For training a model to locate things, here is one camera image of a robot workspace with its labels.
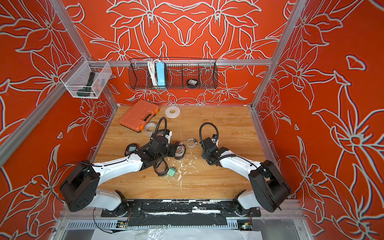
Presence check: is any orange tool case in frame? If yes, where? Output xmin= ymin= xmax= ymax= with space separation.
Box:
xmin=119 ymin=100 xmax=159 ymax=133

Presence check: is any blue power bank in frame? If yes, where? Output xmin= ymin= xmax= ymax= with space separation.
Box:
xmin=156 ymin=62 xmax=166 ymax=88

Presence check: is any black wire wall basket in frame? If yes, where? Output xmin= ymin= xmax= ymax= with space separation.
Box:
xmin=128 ymin=57 xmax=219 ymax=90

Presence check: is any dark green tool in bin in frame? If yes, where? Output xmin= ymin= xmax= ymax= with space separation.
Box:
xmin=77 ymin=72 xmax=95 ymax=97

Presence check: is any clear acrylic wall bin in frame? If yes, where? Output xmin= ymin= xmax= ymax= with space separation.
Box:
xmin=60 ymin=56 xmax=112 ymax=99

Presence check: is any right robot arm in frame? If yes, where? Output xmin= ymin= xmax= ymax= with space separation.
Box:
xmin=199 ymin=123 xmax=292 ymax=216

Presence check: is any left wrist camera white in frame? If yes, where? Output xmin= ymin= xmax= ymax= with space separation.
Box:
xmin=163 ymin=130 xmax=173 ymax=144

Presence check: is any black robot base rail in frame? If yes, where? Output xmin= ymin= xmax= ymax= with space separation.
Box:
xmin=101 ymin=200 xmax=261 ymax=230

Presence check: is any white tape roll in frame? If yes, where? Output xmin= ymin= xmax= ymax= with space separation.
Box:
xmin=165 ymin=106 xmax=181 ymax=119

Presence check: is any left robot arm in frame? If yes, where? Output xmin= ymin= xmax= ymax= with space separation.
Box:
xmin=55 ymin=117 xmax=179 ymax=216

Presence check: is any clear tape roll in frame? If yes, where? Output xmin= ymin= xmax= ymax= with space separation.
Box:
xmin=144 ymin=122 xmax=157 ymax=136

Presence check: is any black item in basket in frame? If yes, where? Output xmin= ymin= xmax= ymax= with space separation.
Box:
xmin=187 ymin=79 xmax=199 ymax=89

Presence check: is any green charger cube left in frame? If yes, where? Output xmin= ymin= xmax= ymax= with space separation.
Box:
xmin=167 ymin=168 xmax=177 ymax=178

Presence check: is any white cable in basket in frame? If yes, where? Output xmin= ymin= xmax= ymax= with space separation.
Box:
xmin=147 ymin=59 xmax=160 ymax=88

